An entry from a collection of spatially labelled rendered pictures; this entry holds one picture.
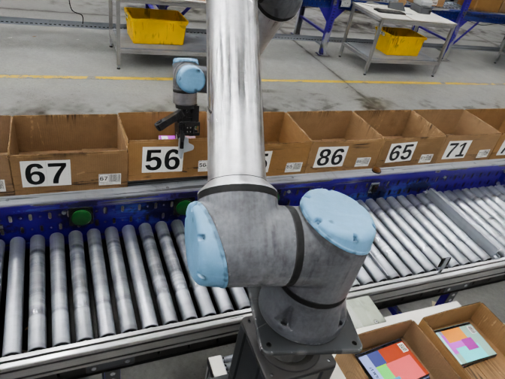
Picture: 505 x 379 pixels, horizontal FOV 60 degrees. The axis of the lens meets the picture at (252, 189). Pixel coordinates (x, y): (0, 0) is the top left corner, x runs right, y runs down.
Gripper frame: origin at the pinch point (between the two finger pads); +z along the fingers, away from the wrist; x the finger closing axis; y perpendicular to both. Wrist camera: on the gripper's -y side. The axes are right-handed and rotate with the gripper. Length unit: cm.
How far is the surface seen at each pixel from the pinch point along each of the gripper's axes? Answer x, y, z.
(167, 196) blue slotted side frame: -3.4, -5.1, 15.7
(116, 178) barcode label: 0.8, -23.9, 8.2
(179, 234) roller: -9.5, -1.9, 29.6
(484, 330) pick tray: -79, 92, 46
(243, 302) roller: -46, 11, 39
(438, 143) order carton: -1, 133, 0
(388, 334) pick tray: -74, 52, 41
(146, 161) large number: -0.1, -12.7, 1.7
